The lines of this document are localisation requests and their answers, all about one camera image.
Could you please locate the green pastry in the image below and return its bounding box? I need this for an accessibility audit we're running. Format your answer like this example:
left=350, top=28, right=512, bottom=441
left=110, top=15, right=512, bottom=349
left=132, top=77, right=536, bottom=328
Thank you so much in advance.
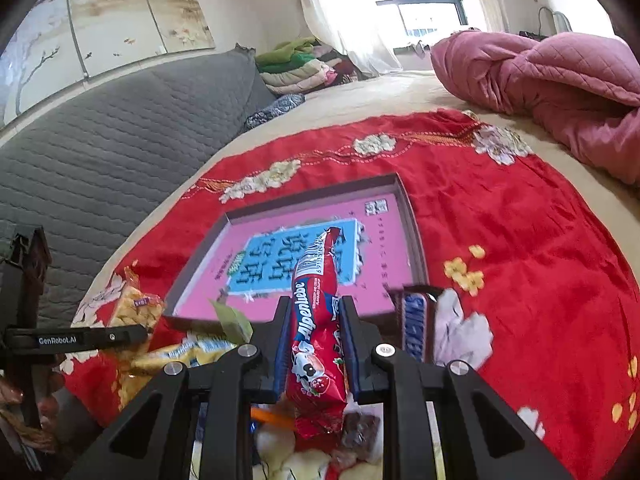
left=212, top=301, right=253, bottom=346

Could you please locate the dark brown candy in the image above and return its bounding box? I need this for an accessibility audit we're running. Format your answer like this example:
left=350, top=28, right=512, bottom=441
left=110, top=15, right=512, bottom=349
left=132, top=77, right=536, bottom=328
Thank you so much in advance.
left=340, top=412, right=383, bottom=463

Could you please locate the red Alpenliebe candy pack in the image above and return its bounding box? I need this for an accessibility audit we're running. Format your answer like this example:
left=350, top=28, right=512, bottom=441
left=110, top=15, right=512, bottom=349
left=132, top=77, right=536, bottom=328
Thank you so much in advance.
left=285, top=226, right=347, bottom=439

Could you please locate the brown Snickers bar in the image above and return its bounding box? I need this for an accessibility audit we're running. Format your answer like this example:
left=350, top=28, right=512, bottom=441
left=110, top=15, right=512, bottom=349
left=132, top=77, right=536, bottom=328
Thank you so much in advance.
left=387, top=284, right=444, bottom=363

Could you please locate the yellow Alpenliebe candy pack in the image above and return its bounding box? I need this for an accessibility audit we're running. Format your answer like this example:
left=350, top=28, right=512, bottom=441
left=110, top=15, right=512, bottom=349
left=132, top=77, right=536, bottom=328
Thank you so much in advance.
left=113, top=334, right=236, bottom=412

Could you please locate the rice cracker snack pack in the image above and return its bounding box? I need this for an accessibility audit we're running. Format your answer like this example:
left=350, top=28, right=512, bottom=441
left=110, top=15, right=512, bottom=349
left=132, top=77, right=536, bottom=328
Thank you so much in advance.
left=108, top=266, right=165, bottom=356

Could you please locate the grey shallow box tray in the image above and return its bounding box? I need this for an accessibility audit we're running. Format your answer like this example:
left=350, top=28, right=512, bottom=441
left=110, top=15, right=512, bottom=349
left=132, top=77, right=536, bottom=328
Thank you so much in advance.
left=164, top=174, right=427, bottom=327

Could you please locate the red floral cloth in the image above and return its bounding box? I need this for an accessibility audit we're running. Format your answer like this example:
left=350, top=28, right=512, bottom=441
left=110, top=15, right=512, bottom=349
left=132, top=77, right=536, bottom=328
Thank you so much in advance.
left=78, top=110, right=639, bottom=479

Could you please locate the blue patterned cushion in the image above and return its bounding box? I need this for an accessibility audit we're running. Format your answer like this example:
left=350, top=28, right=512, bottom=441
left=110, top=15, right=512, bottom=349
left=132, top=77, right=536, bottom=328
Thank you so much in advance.
left=244, top=94, right=305, bottom=131

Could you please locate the stack of folded clothes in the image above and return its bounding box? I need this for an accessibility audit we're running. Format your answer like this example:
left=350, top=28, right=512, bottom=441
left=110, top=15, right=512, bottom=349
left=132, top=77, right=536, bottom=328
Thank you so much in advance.
left=255, top=37, right=366, bottom=96

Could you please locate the white sheer curtain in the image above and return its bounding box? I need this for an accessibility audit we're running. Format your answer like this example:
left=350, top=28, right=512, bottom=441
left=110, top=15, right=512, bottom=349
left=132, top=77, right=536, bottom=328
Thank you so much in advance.
left=300, top=0, right=402, bottom=77

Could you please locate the pink quilted blanket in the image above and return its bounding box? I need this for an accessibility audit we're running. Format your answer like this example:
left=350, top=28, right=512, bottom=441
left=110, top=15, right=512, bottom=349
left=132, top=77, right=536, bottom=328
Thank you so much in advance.
left=431, top=30, right=639, bottom=186

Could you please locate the floral wall painting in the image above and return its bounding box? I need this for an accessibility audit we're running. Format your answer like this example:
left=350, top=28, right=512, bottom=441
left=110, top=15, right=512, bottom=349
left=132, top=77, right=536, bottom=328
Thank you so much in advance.
left=1, top=0, right=215, bottom=124

